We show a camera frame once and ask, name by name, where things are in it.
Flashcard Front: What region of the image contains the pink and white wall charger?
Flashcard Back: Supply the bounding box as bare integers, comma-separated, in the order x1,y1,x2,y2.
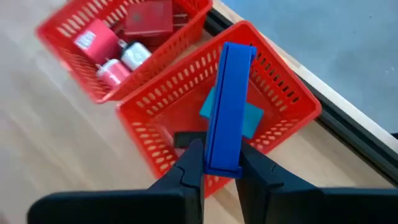
95,58,131,90

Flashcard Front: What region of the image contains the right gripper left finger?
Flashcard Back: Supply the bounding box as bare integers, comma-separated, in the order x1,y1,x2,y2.
27,139,205,224

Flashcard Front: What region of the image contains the red plastic basket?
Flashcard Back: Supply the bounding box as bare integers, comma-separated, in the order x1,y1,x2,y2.
116,20,323,198
34,0,214,104

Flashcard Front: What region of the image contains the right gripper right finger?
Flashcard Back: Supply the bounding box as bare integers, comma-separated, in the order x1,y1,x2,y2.
236,144,398,224

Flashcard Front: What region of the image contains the blue rectangular box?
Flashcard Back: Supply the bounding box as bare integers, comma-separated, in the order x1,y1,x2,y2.
204,42,258,180

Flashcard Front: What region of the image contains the teal rectangular box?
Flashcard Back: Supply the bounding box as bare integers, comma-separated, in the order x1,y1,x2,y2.
198,86,265,140

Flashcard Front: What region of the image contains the dark red wall charger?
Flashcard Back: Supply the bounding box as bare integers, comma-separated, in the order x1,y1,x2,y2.
124,0,189,38

